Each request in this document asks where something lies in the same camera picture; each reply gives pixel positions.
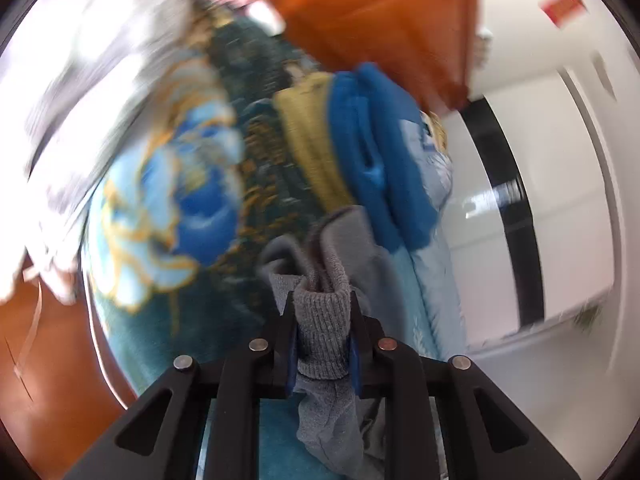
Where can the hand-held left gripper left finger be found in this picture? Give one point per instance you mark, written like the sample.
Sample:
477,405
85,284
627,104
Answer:
291,360

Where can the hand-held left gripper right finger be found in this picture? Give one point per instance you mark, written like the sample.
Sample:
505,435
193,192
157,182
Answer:
356,365

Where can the grey sweater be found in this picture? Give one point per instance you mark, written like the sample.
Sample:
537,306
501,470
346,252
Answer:
322,320

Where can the light blue floral quilt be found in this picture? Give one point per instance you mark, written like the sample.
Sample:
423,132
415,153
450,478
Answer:
435,285

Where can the teal floral blanket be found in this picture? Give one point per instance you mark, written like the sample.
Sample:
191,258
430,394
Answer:
165,210

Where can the blue folded blanket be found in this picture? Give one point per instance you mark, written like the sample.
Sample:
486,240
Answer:
390,160

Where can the mustard yellow cloth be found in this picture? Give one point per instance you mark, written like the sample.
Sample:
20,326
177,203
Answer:
310,135

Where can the white wardrobe with black stripe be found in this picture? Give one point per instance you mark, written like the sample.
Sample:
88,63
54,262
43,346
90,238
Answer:
565,185

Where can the white cloth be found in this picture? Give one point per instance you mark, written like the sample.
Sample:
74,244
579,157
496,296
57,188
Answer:
75,110

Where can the wooden headboard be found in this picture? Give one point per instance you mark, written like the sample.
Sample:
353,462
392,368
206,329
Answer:
375,15

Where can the red wall decoration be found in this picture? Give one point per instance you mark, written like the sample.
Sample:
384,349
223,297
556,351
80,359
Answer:
562,5

